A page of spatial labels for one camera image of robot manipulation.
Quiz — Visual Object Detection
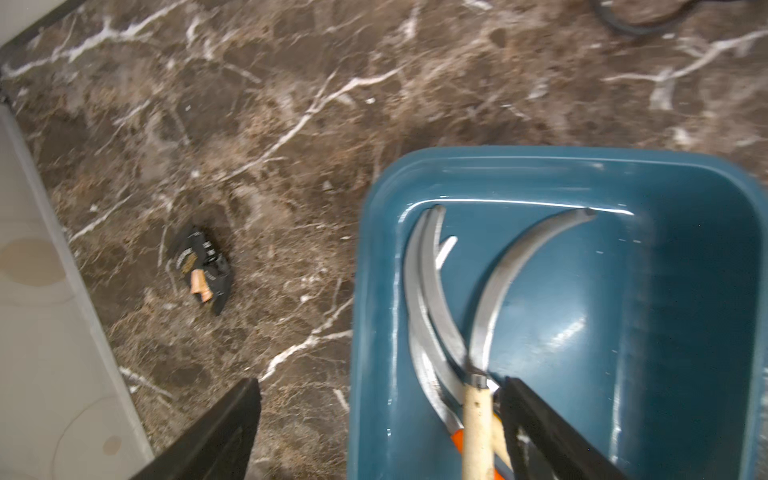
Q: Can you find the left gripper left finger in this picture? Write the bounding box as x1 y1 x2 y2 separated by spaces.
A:
134 378 261 480

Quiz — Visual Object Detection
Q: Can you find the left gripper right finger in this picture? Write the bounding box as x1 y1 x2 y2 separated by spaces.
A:
500 377 625 479

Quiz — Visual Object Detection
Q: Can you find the orange handle sickle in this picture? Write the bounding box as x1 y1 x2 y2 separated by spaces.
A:
403 209 508 480

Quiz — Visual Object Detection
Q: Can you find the teal rectangular storage tray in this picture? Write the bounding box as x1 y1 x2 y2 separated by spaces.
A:
347 146 767 479

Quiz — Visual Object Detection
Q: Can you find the small black plug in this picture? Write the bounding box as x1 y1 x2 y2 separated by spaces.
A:
169 223 234 316

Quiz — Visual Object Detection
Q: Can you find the black toaster power cord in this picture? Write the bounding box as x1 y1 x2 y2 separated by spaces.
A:
590 0 703 37

